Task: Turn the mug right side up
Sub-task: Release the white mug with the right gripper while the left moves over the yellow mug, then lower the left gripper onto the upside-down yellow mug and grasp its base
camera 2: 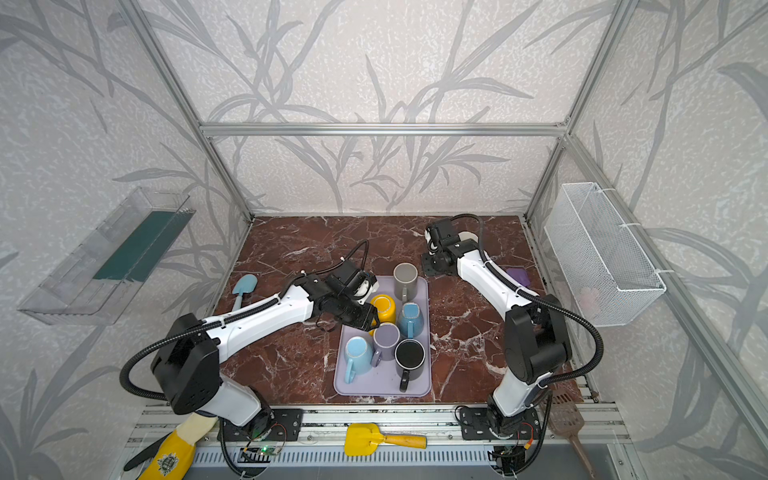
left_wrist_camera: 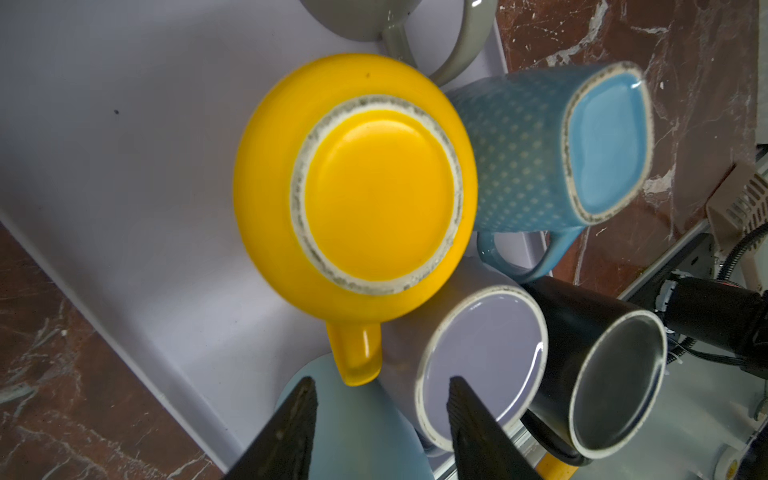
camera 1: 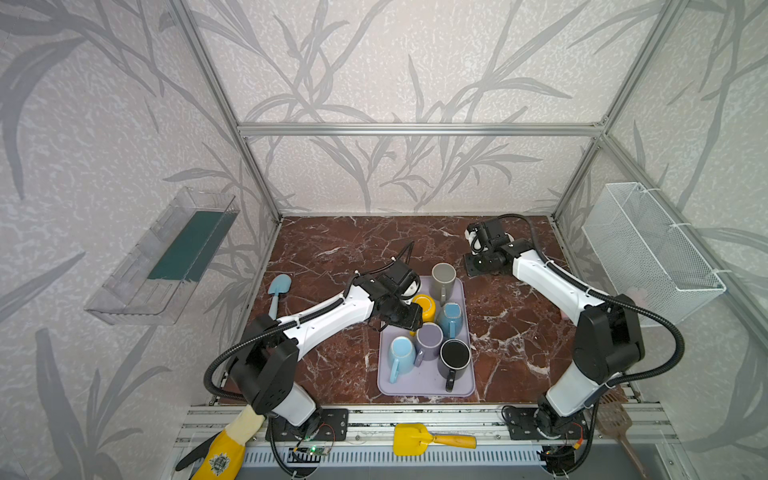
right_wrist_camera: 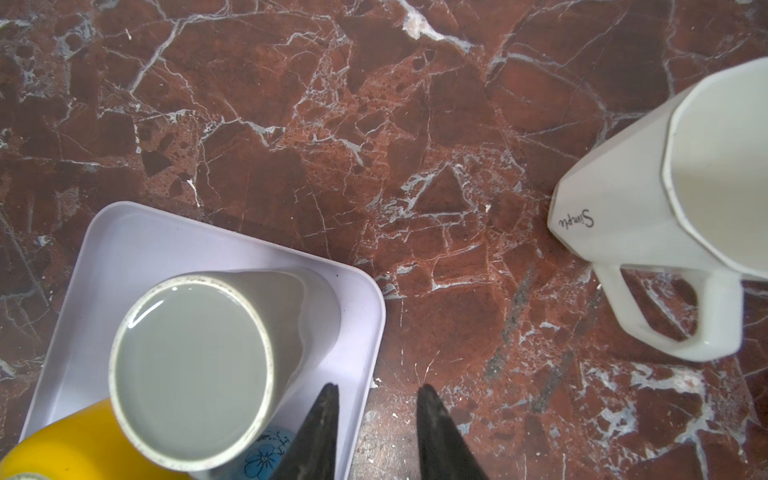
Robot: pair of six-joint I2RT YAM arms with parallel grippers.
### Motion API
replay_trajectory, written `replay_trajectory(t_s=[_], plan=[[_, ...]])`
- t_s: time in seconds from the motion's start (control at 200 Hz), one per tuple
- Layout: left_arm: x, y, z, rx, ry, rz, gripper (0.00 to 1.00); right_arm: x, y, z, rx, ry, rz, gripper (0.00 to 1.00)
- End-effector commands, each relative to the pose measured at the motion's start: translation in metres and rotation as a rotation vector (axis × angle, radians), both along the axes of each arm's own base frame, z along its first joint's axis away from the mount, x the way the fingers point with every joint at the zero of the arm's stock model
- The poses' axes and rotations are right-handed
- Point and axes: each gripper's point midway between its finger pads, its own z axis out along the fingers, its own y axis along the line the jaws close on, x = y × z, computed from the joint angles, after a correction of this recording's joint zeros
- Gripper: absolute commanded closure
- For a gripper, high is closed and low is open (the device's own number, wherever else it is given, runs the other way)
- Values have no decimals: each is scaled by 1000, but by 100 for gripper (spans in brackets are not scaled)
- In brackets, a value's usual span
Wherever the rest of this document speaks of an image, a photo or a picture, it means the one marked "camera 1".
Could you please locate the yellow ceramic mug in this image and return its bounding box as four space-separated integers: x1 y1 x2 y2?
412 294 437 323

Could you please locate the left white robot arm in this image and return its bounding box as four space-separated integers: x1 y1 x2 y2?
203 259 423 432

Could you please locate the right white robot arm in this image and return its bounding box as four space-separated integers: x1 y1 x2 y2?
464 213 685 428

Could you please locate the purple ceramic mug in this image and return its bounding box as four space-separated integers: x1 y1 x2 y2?
414 322 444 367

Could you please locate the teal blue mug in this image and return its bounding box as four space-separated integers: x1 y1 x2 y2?
435 302 464 340

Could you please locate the light blue mug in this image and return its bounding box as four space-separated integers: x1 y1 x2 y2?
388 336 416 384

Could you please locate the grey ceramic mug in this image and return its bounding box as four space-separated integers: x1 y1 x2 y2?
429 262 457 305

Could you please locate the black ceramic mug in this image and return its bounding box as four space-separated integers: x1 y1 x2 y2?
437 338 471 393

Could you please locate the lavender plastic tray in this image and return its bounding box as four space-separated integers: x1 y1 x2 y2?
377 275 476 398

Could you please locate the light blue toy shovel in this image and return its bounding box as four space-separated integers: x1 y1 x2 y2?
268 274 292 319

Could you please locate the yellow toy shovel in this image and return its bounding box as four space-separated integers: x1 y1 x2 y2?
393 423 477 457

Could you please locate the pink object in basket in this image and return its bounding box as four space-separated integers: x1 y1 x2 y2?
625 287 649 310

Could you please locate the brown slotted spatula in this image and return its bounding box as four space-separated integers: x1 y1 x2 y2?
596 390 650 480

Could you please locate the green sponge sheet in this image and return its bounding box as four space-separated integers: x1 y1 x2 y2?
148 210 238 282

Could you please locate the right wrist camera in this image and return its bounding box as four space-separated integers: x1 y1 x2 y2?
465 222 487 255

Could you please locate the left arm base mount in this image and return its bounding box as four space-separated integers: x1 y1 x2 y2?
268 408 350 442

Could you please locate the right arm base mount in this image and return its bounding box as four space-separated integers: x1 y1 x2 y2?
501 405 586 440

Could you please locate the white wire basket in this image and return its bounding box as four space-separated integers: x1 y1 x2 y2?
582 182 726 324

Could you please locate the aluminium cage frame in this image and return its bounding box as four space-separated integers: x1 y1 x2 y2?
186 1 767 411

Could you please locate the clear plastic wall shelf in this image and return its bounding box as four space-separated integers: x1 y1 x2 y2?
85 187 240 326

